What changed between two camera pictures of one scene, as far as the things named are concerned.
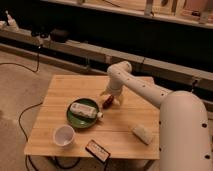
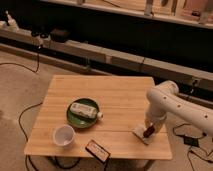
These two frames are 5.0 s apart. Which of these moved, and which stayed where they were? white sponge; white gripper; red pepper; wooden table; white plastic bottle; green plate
Moved: red pepper; white gripper
Stayed: green plate; white plastic bottle; white sponge; wooden table
